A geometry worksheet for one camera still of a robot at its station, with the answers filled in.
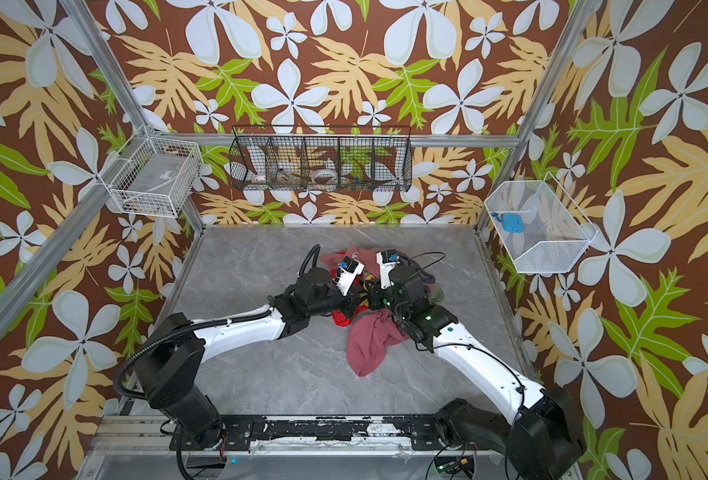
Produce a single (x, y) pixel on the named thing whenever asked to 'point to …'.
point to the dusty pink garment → (367, 257)
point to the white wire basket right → (556, 231)
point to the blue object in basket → (510, 222)
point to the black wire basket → (321, 157)
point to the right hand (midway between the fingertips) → (366, 282)
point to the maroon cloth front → (369, 335)
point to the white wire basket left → (158, 178)
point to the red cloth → (342, 320)
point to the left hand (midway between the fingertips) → (370, 288)
